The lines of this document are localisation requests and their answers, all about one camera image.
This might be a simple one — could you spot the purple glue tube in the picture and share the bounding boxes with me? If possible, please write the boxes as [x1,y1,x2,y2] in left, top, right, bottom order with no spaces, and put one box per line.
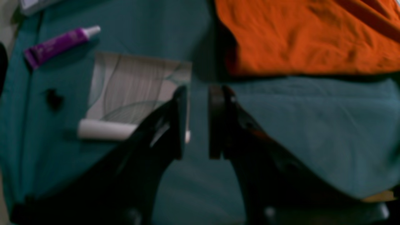
[24,25,101,70]

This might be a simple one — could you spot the small black plug piece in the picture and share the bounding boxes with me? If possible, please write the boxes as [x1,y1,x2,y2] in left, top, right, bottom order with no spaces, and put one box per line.
[45,89,64,111]

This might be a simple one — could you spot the patterned booklet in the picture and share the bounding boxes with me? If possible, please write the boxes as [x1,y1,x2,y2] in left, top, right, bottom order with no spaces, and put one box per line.
[77,52,192,141]

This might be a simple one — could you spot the orange t-shirt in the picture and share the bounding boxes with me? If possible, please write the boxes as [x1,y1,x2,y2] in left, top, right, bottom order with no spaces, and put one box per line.
[215,0,399,77]

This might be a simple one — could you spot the teal table cloth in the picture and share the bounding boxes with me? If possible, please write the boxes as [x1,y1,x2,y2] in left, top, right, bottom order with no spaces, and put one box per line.
[1,0,399,225]

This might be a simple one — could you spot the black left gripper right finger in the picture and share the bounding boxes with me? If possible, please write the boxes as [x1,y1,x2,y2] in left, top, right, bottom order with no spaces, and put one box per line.
[208,85,399,225]

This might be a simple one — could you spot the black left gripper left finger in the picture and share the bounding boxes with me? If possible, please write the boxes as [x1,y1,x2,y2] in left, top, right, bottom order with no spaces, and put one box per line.
[10,86,188,225]

